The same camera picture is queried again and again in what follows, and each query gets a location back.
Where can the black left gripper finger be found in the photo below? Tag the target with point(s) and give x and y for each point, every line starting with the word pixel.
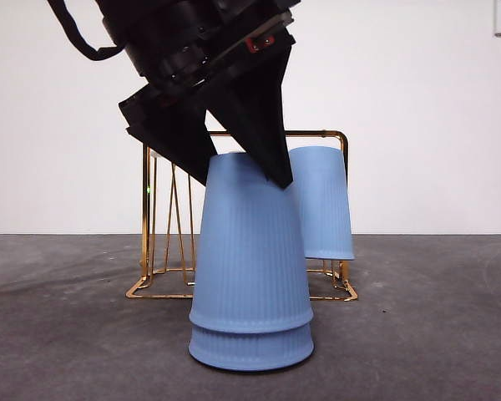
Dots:
pixel 175 142
pixel 259 117

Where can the blue ribbed plastic cup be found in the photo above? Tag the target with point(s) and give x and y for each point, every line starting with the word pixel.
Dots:
pixel 325 209
pixel 250 351
pixel 250 250

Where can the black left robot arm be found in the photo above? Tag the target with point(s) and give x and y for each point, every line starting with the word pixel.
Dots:
pixel 158 23

